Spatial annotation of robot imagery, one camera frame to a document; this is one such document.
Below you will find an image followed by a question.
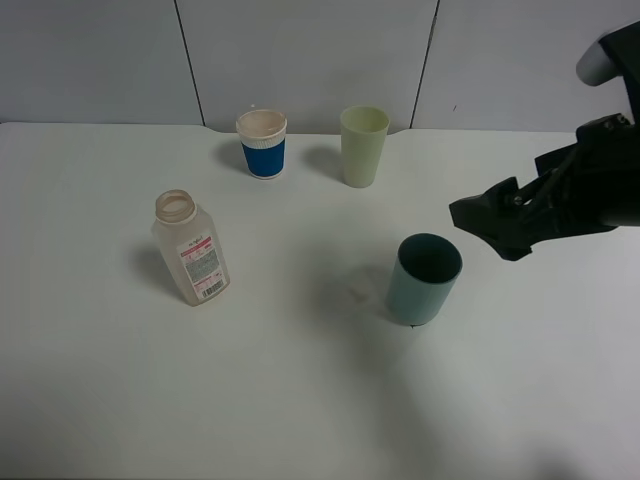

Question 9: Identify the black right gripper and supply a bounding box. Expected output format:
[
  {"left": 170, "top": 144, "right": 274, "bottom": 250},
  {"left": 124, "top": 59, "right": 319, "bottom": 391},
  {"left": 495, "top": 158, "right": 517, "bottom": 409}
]
[{"left": 449, "top": 113, "right": 639, "bottom": 261}]

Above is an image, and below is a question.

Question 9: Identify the teal plastic cup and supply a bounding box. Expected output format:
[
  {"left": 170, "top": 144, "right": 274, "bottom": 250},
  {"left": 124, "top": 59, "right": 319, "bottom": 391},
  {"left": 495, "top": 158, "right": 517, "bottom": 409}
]
[{"left": 386, "top": 233, "right": 463, "bottom": 327}]

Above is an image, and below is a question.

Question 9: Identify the clear plastic drink bottle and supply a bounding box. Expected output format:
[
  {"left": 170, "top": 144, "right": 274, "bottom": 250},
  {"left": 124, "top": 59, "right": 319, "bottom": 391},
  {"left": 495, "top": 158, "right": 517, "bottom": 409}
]
[{"left": 151, "top": 189, "right": 230, "bottom": 306}]

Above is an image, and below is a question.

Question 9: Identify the blue sleeved paper cup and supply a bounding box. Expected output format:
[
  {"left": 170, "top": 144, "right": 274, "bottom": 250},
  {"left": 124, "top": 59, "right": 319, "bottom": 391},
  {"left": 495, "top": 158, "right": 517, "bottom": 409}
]
[{"left": 236, "top": 109, "right": 288, "bottom": 179}]

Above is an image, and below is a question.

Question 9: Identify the pale green plastic cup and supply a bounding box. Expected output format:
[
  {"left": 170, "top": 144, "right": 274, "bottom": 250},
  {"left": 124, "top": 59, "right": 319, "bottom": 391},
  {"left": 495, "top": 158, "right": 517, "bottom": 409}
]
[{"left": 340, "top": 106, "right": 390, "bottom": 188}]

